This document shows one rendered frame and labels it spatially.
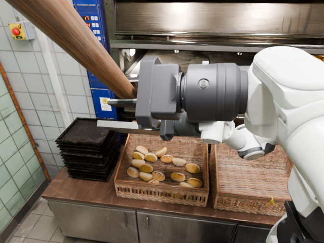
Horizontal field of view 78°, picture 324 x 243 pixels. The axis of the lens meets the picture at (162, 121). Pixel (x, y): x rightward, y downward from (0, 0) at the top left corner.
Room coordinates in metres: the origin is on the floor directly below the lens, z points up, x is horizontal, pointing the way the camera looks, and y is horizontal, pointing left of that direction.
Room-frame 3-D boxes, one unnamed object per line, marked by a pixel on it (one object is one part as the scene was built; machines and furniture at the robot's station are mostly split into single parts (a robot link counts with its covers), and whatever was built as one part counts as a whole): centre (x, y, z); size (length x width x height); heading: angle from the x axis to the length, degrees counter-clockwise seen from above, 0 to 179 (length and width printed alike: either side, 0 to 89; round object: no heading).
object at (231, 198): (0.92, -0.61, 0.72); 0.56 x 0.49 x 0.28; 82
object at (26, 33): (1.35, 0.87, 1.46); 0.10 x 0.07 x 0.10; 82
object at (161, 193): (1.01, -0.02, 0.72); 0.56 x 0.49 x 0.28; 82
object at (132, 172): (0.99, 0.20, 0.62); 0.10 x 0.07 x 0.06; 51
